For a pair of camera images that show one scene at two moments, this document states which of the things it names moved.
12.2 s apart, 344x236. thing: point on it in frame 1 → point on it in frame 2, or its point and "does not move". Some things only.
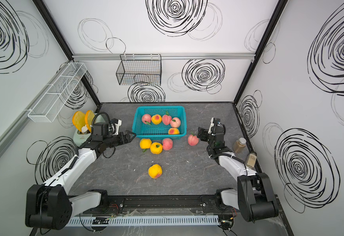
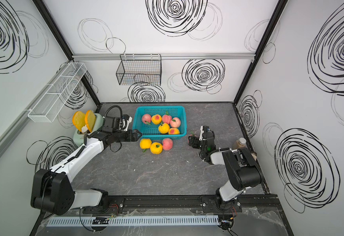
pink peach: x=146 y=117 does not move
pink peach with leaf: x=166 y=118 does not move
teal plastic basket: x=160 y=131 does not move
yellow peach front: x=155 y=171 → x=164 y=128
